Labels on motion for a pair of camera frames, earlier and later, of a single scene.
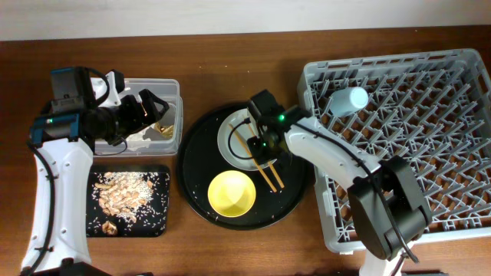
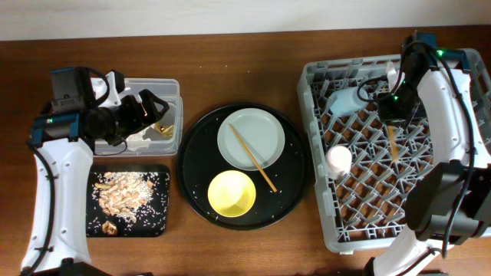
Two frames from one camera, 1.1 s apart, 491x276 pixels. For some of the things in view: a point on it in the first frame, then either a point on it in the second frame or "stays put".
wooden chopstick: (254, 160) stays put
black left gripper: (132, 111) stays put
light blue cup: (345, 101) stays put
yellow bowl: (232, 193) stays put
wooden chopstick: (271, 165) → (392, 141)
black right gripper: (260, 146) → (393, 106)
